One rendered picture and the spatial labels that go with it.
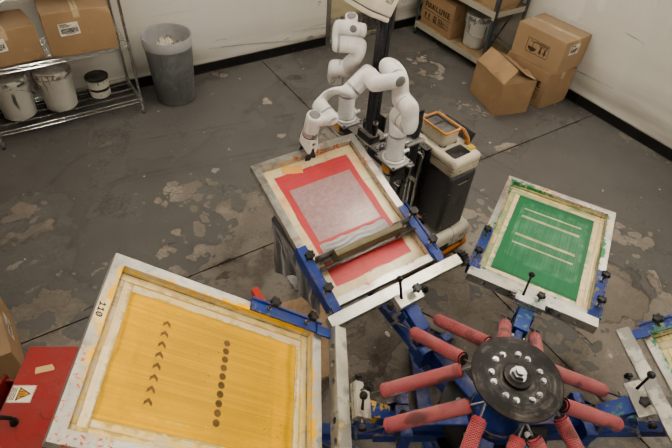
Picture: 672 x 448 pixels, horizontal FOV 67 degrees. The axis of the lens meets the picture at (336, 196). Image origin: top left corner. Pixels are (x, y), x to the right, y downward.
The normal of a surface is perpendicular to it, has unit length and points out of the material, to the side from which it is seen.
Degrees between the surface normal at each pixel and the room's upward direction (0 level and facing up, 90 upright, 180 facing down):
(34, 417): 0
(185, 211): 0
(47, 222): 0
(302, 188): 16
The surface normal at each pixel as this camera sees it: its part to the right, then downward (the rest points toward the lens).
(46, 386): 0.06, -0.73
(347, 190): 0.20, -0.55
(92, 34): 0.49, 0.62
